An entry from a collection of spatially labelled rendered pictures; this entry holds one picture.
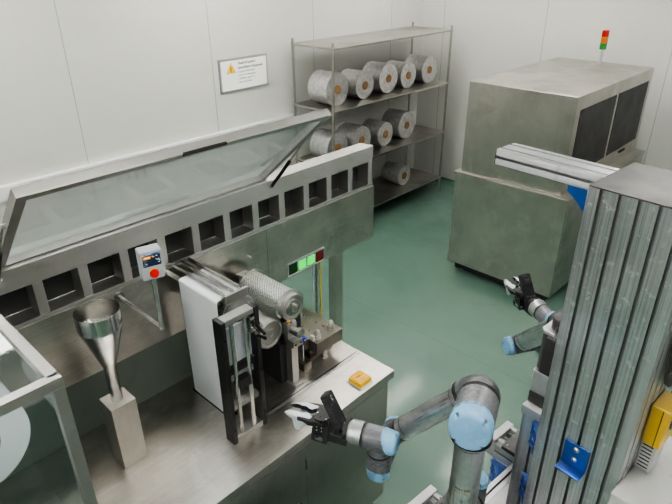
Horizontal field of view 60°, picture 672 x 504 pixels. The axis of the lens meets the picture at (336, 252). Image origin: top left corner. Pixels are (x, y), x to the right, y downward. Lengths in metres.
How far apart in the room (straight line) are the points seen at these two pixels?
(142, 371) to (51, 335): 0.44
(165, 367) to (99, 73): 2.66
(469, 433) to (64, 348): 1.40
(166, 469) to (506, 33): 5.49
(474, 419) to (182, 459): 1.13
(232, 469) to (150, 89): 3.31
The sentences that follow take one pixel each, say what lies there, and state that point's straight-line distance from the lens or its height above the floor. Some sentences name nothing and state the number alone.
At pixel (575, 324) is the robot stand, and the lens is 1.66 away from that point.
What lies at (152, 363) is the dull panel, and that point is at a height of 1.06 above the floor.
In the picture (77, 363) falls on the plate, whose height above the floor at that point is 1.22.
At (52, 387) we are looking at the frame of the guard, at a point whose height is 1.58.
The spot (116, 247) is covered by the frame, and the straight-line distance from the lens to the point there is 2.19.
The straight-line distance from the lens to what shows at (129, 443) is 2.25.
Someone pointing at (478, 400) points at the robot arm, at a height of 1.46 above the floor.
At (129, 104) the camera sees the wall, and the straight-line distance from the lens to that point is 4.76.
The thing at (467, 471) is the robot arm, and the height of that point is 1.24.
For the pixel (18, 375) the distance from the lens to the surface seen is 1.68.
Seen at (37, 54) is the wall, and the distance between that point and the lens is 4.46.
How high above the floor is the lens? 2.52
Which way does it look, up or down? 27 degrees down
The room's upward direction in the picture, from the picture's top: straight up
